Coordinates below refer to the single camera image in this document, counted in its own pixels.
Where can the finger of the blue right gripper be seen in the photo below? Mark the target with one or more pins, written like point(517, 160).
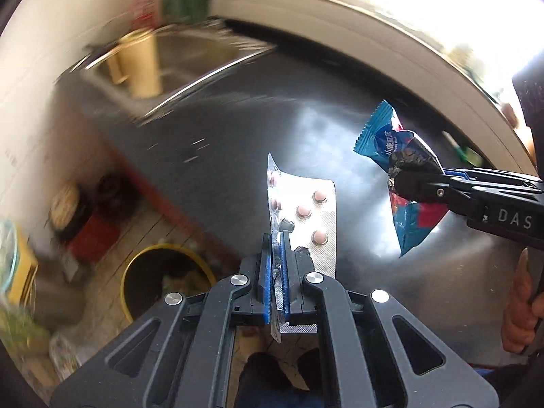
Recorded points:
point(422, 187)

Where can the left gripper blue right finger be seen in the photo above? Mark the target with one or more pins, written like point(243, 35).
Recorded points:
point(284, 254)

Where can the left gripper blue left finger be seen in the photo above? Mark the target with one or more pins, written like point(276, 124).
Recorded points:
point(265, 278)

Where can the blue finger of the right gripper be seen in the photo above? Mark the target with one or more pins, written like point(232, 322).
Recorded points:
point(459, 173)

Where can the blue snack wrapper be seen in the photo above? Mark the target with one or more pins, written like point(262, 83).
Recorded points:
point(394, 148)

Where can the pink pill blister pack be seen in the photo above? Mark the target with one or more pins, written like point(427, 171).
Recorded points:
point(307, 209)

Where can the black gold-rimmed trash bin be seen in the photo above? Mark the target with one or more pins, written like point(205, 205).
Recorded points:
point(158, 270)

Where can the person's right hand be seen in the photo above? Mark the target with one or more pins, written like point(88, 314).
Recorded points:
point(521, 313)

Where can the green white marker pen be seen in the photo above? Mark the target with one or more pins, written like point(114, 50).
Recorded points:
point(467, 155)

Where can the person's dark trouser leg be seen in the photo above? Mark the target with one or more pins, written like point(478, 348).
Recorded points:
point(263, 383)

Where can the red cardboard box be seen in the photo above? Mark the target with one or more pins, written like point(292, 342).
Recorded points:
point(95, 239)

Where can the dark brown clay jar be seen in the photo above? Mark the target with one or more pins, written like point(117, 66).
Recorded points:
point(116, 197)

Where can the floral ceramic pot lid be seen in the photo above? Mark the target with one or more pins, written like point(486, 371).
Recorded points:
point(64, 205)

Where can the stainless steel sink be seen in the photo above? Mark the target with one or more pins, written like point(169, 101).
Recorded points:
point(190, 57)

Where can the yellow cardboard box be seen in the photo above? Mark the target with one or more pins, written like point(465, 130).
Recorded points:
point(21, 281)

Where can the yellow cup in sink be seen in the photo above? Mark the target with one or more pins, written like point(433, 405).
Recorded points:
point(135, 61)

